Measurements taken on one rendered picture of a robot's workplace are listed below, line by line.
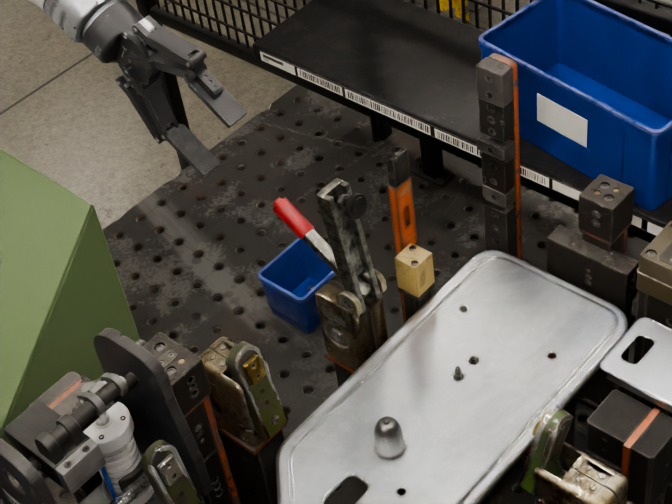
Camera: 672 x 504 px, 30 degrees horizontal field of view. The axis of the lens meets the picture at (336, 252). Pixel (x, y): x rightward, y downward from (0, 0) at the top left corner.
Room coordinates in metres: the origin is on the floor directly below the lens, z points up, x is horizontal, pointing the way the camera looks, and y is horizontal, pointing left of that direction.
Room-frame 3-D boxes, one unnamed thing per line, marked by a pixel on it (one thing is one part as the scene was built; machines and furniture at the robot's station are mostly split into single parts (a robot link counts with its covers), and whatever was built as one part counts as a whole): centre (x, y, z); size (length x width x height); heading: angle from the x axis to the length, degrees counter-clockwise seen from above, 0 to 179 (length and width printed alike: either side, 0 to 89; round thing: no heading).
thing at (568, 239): (1.10, -0.32, 0.85); 0.12 x 0.03 x 0.30; 42
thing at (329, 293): (1.06, -0.01, 0.88); 0.07 x 0.06 x 0.35; 42
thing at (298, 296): (1.37, 0.06, 0.74); 0.11 x 0.10 x 0.09; 132
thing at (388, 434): (0.85, -0.02, 1.02); 0.03 x 0.03 x 0.07
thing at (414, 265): (1.08, -0.09, 0.88); 0.04 x 0.04 x 0.36; 42
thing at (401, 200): (1.12, -0.09, 0.95); 0.03 x 0.01 x 0.50; 132
